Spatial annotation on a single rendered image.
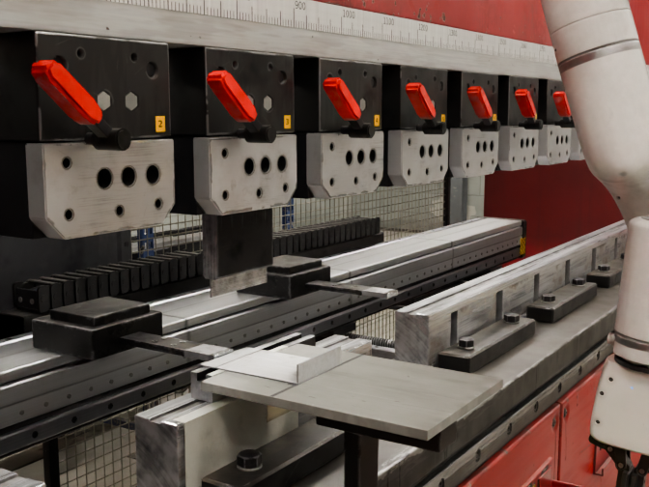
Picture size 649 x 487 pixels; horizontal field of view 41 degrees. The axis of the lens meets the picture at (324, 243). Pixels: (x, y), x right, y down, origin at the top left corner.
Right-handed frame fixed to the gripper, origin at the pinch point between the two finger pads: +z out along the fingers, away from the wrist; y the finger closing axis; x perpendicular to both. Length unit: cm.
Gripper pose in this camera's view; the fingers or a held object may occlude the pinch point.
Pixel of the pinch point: (630, 485)
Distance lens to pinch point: 111.9
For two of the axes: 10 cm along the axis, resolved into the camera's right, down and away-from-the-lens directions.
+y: 8.5, 1.6, -5.1
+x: 5.3, -1.3, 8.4
